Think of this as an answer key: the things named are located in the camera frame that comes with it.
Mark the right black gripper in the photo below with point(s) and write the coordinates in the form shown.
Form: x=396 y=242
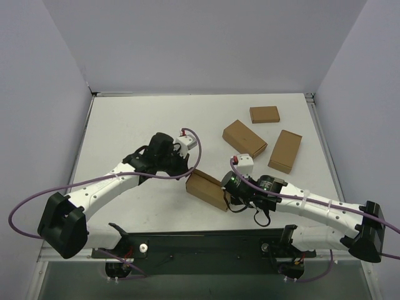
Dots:
x=233 y=200

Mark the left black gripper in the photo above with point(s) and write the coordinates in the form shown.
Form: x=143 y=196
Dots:
x=180 y=164

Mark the brown paper box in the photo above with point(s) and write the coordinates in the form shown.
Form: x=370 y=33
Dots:
x=206 y=188

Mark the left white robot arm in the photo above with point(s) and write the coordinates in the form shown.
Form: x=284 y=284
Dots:
x=63 y=224

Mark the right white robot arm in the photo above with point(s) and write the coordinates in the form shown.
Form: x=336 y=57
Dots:
x=357 y=229

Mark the folded box right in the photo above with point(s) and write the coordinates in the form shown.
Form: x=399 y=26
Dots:
x=285 y=151

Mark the folded box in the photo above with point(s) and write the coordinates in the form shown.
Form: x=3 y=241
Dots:
x=285 y=151
x=243 y=139
x=264 y=114

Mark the folded box middle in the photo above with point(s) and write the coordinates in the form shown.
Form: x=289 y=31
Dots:
x=243 y=139

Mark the folded box far back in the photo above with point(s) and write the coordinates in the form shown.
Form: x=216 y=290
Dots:
x=264 y=114

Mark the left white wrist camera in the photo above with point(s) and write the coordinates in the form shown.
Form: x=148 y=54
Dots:
x=185 y=142

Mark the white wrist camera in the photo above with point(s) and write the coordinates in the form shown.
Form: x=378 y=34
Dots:
x=244 y=164
x=185 y=142

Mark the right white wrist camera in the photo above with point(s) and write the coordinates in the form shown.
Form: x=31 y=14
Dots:
x=244 y=164

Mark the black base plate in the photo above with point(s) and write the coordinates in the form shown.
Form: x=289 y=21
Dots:
x=245 y=251

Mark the aluminium frame rail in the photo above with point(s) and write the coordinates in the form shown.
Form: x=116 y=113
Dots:
x=48 y=254

